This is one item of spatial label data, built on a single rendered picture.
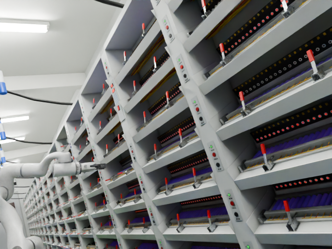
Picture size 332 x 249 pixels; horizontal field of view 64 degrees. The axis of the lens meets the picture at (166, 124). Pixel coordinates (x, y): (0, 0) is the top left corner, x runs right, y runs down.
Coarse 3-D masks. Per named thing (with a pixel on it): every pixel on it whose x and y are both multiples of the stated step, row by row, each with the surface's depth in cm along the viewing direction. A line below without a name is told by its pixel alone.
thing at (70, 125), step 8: (64, 120) 293; (80, 120) 298; (72, 128) 291; (88, 136) 297; (72, 144) 285; (80, 144) 289; (80, 160) 283; (88, 160) 288; (88, 176) 282; (80, 184) 282; (88, 184) 279; (88, 200) 274; (96, 200) 278; (88, 208) 271; (88, 216) 275; (104, 216) 276; (96, 224) 270; (96, 240) 266; (104, 240) 268; (96, 248) 270
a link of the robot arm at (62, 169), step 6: (60, 162) 166; (66, 162) 167; (54, 168) 163; (60, 168) 165; (66, 168) 166; (72, 168) 168; (54, 174) 163; (60, 174) 165; (66, 174) 167; (72, 174) 169
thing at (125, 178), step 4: (128, 164) 215; (132, 164) 169; (120, 168) 228; (116, 172) 225; (132, 172) 172; (108, 176) 220; (112, 176) 220; (124, 176) 184; (128, 176) 179; (132, 176) 175; (136, 176) 171; (104, 180) 218; (108, 180) 219; (116, 180) 198; (120, 180) 192; (124, 180) 187; (128, 180) 183; (108, 184) 213; (112, 184) 207; (116, 184) 201; (120, 184) 196; (108, 188) 217
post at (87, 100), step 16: (80, 96) 235; (96, 96) 240; (96, 128) 230; (96, 144) 225; (112, 144) 232; (96, 160) 227; (112, 160) 227; (112, 192) 218; (128, 192) 225; (128, 240) 211
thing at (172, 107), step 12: (180, 84) 143; (168, 96) 131; (180, 96) 129; (156, 108) 167; (168, 108) 129; (180, 108) 122; (144, 120) 153; (156, 120) 139; (168, 120) 132; (132, 132) 166; (144, 132) 153
